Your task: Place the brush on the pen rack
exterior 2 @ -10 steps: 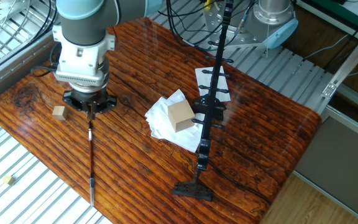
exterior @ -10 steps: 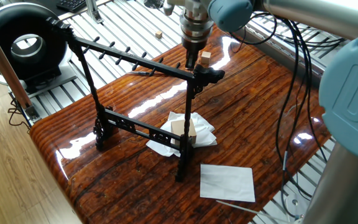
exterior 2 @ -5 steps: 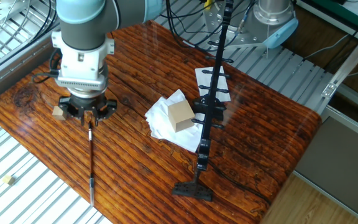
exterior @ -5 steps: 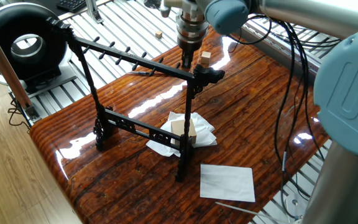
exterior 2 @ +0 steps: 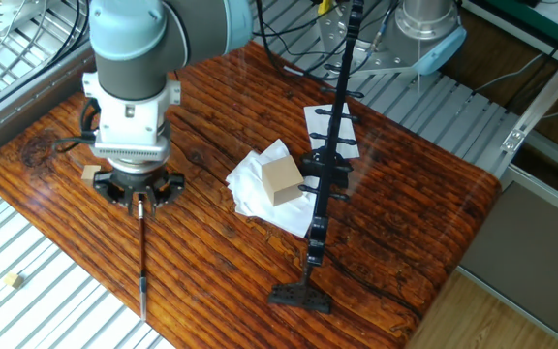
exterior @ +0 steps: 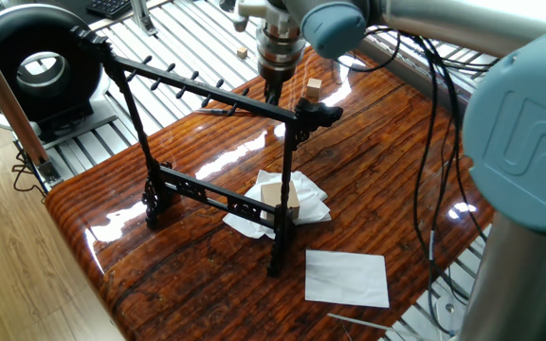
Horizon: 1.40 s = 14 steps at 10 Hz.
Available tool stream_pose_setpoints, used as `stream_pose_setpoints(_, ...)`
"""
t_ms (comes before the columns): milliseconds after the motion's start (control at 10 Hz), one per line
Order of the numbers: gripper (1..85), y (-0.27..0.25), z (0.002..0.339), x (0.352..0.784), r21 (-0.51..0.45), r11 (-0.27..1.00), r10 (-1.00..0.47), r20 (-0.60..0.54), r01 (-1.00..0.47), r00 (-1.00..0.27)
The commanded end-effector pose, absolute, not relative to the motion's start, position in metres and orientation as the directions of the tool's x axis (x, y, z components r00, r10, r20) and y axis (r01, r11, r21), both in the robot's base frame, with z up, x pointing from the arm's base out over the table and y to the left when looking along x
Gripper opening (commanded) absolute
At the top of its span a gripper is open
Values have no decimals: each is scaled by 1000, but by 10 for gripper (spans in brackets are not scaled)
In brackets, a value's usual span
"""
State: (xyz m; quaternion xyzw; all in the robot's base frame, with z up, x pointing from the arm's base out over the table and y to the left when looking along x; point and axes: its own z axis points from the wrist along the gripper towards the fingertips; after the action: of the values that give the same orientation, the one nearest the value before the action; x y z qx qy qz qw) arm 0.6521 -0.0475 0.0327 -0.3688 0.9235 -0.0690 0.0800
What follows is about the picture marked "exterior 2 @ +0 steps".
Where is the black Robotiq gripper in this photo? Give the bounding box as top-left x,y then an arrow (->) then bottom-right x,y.
92,166 -> 186,217

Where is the brown calligraphy brush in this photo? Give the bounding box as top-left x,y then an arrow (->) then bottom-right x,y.
136,198 -> 149,324

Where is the small wooden cube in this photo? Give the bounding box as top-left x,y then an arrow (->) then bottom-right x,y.
3,272 -> 25,290
80,164 -> 102,188

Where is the crumpled white tissue pile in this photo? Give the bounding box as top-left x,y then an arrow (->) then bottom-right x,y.
225,138 -> 322,238

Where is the large light wooden block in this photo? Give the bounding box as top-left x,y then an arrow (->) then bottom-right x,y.
261,154 -> 305,207

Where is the flat white paper sheet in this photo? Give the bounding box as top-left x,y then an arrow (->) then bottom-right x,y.
303,103 -> 361,160

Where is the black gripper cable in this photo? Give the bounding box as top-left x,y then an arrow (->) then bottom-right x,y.
50,96 -> 101,154

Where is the metal wire grid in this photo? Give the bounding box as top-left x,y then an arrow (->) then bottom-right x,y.
0,0 -> 91,115

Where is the black cable bundle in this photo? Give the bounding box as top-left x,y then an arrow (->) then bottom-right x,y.
254,0 -> 401,81

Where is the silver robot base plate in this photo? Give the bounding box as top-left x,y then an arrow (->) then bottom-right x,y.
317,0 -> 420,77

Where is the aluminium frame beam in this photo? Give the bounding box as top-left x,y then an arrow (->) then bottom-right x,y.
500,33 -> 558,155

